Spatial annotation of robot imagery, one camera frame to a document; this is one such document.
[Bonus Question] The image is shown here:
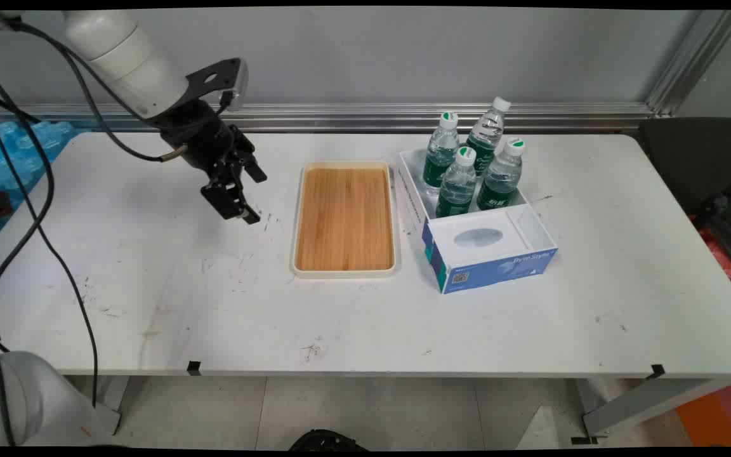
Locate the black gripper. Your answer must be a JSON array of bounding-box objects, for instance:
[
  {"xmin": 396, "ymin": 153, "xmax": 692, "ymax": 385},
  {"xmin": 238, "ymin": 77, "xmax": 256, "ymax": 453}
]
[{"xmin": 159, "ymin": 100, "xmax": 268, "ymax": 225}]

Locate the green label water bottle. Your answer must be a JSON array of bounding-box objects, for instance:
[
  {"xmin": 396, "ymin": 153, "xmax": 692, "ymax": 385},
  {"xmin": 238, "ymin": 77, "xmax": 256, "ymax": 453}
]
[
  {"xmin": 466, "ymin": 96, "xmax": 511, "ymax": 176},
  {"xmin": 435, "ymin": 147, "xmax": 478, "ymax": 218},
  {"xmin": 476, "ymin": 138, "xmax": 526, "ymax": 211},
  {"xmin": 422, "ymin": 112, "xmax": 461, "ymax": 192}
]

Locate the bamboo tray with cream rim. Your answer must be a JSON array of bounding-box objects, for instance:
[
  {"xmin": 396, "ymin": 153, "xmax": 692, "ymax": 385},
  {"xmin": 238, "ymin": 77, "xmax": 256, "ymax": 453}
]
[{"xmin": 291, "ymin": 161, "xmax": 398, "ymax": 279}]

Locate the blue bubble wrap sheet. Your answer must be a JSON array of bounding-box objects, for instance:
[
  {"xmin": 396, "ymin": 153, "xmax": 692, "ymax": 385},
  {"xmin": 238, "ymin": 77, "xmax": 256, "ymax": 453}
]
[{"xmin": 0, "ymin": 119, "xmax": 91, "ymax": 256}]

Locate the blue and white cardboard box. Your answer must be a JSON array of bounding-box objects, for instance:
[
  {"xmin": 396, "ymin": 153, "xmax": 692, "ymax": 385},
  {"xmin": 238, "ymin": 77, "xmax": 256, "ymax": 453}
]
[{"xmin": 396, "ymin": 149, "xmax": 558, "ymax": 295}]

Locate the grey table leg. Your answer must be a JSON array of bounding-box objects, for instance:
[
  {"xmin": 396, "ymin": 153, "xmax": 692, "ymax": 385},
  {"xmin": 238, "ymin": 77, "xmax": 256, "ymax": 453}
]
[
  {"xmin": 570, "ymin": 377, "xmax": 731, "ymax": 446},
  {"xmin": 64, "ymin": 375, "xmax": 131, "ymax": 436}
]

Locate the black round floor object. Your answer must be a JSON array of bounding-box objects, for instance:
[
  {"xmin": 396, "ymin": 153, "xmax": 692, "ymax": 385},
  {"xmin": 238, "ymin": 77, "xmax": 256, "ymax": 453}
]
[{"xmin": 289, "ymin": 429, "xmax": 370, "ymax": 452}]

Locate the dark grey chair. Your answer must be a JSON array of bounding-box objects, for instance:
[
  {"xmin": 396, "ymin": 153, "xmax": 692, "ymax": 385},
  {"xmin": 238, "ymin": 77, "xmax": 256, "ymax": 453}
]
[{"xmin": 638, "ymin": 117, "xmax": 731, "ymax": 218}]

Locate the red patterned bag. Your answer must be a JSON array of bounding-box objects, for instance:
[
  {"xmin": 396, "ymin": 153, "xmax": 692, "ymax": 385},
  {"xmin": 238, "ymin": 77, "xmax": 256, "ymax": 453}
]
[{"xmin": 692, "ymin": 219, "xmax": 731, "ymax": 296}]

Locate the orange box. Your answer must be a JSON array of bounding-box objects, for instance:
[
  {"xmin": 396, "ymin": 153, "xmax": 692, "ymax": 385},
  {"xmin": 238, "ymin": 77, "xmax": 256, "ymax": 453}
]
[{"xmin": 676, "ymin": 378, "xmax": 731, "ymax": 447}]

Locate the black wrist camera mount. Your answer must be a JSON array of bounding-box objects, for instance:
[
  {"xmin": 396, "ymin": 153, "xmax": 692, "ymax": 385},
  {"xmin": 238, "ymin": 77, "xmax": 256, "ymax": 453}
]
[{"xmin": 185, "ymin": 58, "xmax": 249, "ymax": 112}]

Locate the horizontal aluminium rail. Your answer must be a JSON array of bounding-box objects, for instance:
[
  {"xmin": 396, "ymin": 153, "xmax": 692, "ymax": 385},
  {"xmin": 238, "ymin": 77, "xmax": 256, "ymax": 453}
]
[{"xmin": 0, "ymin": 102, "xmax": 658, "ymax": 134}]

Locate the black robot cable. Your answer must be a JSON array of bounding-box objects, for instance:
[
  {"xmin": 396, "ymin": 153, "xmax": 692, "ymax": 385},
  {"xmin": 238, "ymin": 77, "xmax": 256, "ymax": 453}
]
[
  {"xmin": 0, "ymin": 19, "xmax": 187, "ymax": 445},
  {"xmin": 0, "ymin": 22, "xmax": 233, "ymax": 408}
]

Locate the slanted aluminium post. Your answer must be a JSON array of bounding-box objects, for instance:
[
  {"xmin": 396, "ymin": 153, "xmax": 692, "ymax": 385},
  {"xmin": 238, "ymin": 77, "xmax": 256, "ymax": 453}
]
[{"xmin": 645, "ymin": 10, "xmax": 731, "ymax": 118}]

